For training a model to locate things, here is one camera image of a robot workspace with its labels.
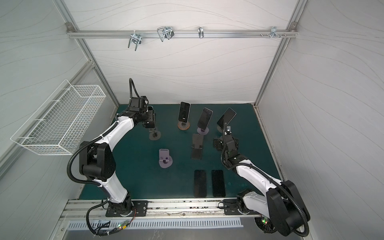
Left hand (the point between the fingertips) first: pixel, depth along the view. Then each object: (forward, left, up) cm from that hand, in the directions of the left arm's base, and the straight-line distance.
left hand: (152, 111), depth 93 cm
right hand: (-13, -47, -4) cm, 48 cm away
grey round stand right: (-1, -45, -17) cm, 48 cm away
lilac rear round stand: (-3, -32, -17) cm, 36 cm away
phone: (+8, -50, -14) cm, 53 cm away
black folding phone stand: (-18, -29, -11) cm, 36 cm away
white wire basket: (-22, +36, +14) cm, 45 cm away
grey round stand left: (-7, +1, -17) cm, 18 cm away
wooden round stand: (+2, -18, -18) cm, 26 cm away
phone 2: (-37, -31, -17) cm, 52 cm away
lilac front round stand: (-26, -10, -13) cm, 31 cm away
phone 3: (-36, -41, -21) cm, 59 cm away
